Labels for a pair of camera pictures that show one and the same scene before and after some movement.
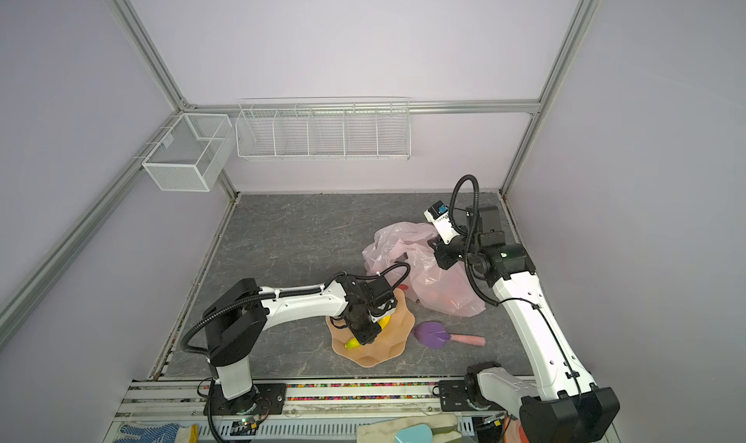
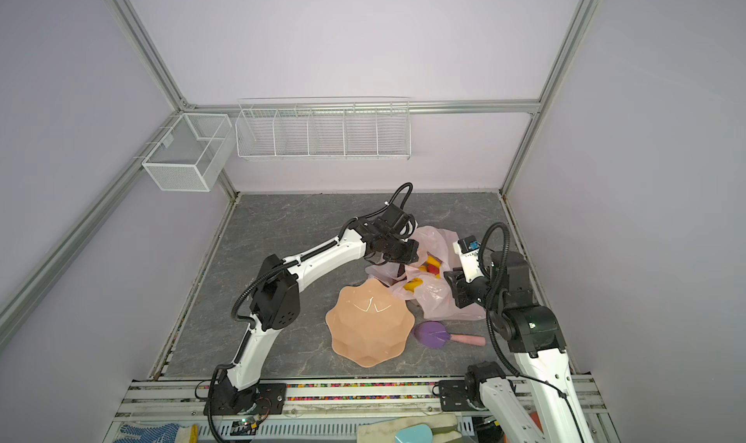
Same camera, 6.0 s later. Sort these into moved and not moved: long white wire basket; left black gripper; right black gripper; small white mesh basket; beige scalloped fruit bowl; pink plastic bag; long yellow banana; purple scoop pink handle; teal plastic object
Moved: right black gripper; pink plastic bag; left black gripper; long yellow banana
Not moved: long white wire basket; beige scalloped fruit bowl; purple scoop pink handle; small white mesh basket; teal plastic object
